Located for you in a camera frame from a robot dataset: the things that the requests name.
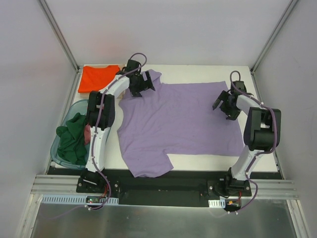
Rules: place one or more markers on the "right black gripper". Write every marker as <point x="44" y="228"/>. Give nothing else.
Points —
<point x="225" y="105"/>

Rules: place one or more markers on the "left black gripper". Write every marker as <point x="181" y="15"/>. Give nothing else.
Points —
<point x="142" y="84"/>

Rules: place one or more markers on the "lilac purple t shirt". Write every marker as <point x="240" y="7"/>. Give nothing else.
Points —
<point x="174" y="119"/>

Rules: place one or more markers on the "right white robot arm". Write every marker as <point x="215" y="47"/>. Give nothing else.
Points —
<point x="261" y="135"/>

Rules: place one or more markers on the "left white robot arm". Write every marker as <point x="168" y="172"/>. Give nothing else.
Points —
<point x="101" y="114"/>

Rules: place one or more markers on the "folded orange t shirt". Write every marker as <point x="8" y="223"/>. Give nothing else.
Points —
<point x="95" y="79"/>

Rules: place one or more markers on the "translucent blue plastic basket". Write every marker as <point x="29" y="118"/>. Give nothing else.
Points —
<point x="78" y="107"/>

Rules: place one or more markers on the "pink red t shirt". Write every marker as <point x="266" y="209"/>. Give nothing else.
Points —
<point x="87" y="134"/>

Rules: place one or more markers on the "dark green t shirt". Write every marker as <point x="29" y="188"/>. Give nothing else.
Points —
<point x="71" y="145"/>

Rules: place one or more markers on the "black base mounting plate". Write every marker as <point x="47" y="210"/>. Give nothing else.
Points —
<point x="175" y="188"/>

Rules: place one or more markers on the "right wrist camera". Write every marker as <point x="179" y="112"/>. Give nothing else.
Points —
<point x="237" y="87"/>

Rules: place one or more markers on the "right aluminium corner post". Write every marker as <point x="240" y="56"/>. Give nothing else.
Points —
<point x="274" y="34"/>

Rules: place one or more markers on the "aluminium corner post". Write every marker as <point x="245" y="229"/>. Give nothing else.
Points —
<point x="58" y="33"/>
<point x="274" y="34"/>

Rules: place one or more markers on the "right white cable duct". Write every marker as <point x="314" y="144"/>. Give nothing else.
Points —
<point x="217" y="203"/>

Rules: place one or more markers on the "white cable duct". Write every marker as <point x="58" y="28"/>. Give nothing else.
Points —
<point x="217" y="203"/>
<point x="79" y="200"/>

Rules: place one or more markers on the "left aluminium corner post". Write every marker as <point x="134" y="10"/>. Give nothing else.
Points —
<point x="58" y="33"/>

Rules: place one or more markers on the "left white cable duct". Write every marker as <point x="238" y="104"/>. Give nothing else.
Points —
<point x="79" y="200"/>

